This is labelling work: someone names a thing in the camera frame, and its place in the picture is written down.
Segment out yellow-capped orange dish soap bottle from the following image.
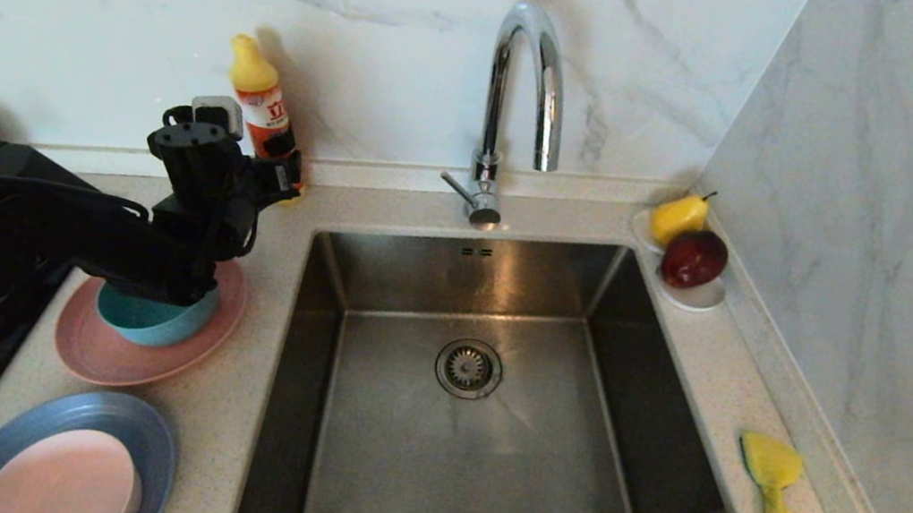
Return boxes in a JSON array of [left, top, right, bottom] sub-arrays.
[[209, 33, 328, 209]]

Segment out stainless steel sink basin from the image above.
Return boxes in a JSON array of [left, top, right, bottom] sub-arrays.
[[235, 192, 771, 513]]

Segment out teal bowl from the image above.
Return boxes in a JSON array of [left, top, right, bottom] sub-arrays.
[[91, 267, 223, 356]]

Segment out large pink plate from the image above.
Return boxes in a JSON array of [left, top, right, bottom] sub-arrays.
[[48, 235, 252, 405]]

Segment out chrome gooseneck faucet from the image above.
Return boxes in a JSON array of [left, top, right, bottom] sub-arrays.
[[435, 0, 582, 239]]

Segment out large blue-grey plate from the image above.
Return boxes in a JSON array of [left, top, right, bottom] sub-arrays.
[[0, 375, 185, 513]]

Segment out round metal drain strainer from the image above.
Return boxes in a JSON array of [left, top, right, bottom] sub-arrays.
[[431, 334, 508, 405]]

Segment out pink bowl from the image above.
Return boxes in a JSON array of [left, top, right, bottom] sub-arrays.
[[0, 415, 151, 513]]

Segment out yellow pear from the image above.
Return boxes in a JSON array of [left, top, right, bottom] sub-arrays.
[[646, 184, 718, 255]]

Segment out dark red apple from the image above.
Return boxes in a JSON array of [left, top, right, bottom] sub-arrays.
[[657, 225, 732, 296]]

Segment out small white fruit dish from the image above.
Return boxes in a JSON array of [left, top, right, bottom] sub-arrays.
[[619, 208, 737, 317]]

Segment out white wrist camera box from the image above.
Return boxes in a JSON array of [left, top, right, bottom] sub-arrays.
[[187, 91, 249, 142]]

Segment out yellow sponge brush with handle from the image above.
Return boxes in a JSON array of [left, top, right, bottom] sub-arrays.
[[729, 431, 811, 513]]

